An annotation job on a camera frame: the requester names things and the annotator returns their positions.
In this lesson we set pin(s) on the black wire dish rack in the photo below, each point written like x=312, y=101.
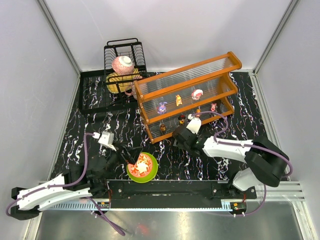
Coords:
x=107, y=90

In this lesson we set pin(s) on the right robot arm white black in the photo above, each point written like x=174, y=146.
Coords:
x=266, y=163

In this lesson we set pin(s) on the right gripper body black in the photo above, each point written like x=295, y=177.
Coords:
x=180, y=136

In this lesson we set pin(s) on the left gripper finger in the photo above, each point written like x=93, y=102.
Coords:
x=132, y=154
x=123, y=155

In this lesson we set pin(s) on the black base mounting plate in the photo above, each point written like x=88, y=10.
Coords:
x=175, y=194

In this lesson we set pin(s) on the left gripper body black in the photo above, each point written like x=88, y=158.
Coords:
x=122, y=153

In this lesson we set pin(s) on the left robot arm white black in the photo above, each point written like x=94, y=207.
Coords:
x=70, y=185

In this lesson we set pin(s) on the pink pig toy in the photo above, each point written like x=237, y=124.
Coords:
x=213, y=107

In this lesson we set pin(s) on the orange clear display shelf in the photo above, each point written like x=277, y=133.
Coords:
x=212, y=76

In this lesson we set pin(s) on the pink mug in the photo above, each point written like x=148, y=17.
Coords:
x=131, y=91

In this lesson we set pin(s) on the purple bunny toy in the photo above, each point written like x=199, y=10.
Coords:
x=161, y=109

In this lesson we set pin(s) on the brown figure toy on shelf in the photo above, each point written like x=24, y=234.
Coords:
x=162, y=127

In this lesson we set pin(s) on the pink flamingo toy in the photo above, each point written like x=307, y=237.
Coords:
x=196, y=94

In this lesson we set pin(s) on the black marble pattern mat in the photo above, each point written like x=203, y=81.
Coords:
x=237, y=117

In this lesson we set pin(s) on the small orange figure toy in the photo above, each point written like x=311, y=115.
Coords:
x=178, y=100

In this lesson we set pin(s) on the pink patterned bowl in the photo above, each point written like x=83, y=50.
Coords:
x=123, y=65

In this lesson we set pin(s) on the green bowl red pattern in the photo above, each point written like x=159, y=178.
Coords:
x=144, y=170

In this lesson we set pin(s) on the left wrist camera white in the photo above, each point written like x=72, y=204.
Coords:
x=105, y=139

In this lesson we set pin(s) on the black haired figure toy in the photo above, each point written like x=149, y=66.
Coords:
x=181, y=120

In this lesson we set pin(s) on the yellow patterned bowl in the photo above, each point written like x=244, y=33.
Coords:
x=121, y=81

